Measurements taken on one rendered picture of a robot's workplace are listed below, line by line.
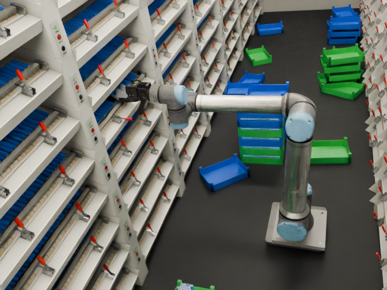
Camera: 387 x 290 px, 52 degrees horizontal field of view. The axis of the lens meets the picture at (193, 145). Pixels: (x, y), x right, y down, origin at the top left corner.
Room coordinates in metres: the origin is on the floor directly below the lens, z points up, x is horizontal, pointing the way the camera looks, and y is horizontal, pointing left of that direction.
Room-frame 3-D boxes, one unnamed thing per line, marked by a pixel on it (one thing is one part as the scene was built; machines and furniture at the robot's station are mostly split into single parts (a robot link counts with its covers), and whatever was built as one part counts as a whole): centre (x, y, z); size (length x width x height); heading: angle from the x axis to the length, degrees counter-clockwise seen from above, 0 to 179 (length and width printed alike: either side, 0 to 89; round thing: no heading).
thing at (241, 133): (2.28, -0.50, 0.28); 0.30 x 0.20 x 0.08; 70
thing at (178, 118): (1.63, 0.04, 0.87); 0.12 x 0.09 x 0.12; 156
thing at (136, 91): (1.69, 0.20, 1.00); 0.12 x 0.08 x 0.09; 66
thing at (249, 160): (2.28, -0.50, 0.04); 0.30 x 0.20 x 0.08; 70
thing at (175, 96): (1.62, 0.05, 0.98); 0.12 x 0.09 x 0.10; 66
